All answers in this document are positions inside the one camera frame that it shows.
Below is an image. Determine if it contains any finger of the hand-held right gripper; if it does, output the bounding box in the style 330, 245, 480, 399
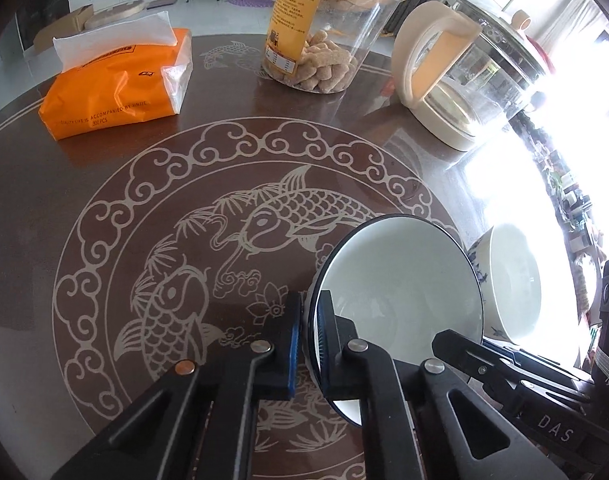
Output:
483, 341, 594, 393
431, 329, 586, 407

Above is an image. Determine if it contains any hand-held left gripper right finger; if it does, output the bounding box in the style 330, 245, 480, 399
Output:
311, 290, 570, 480

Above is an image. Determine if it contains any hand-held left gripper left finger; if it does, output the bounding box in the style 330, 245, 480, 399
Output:
49, 290, 305, 480

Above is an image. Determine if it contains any white bowl blue pattern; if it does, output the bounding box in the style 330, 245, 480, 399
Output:
465, 223, 543, 347

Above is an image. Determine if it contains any white ribbed bowl dark rim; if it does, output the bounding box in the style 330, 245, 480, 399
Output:
304, 214, 485, 429

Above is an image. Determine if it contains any clear plastic snack jar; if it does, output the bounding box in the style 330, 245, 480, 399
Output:
262, 0, 415, 95

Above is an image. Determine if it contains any orange tissue pack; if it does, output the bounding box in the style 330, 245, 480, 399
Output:
38, 12, 194, 141

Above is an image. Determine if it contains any round wooden-top stool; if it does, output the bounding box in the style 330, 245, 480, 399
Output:
84, 0, 146, 31

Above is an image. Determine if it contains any cardboard box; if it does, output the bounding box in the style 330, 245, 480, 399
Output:
33, 4, 95, 52

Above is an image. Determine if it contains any glass kettle cream handle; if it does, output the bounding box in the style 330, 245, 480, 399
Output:
390, 0, 548, 153

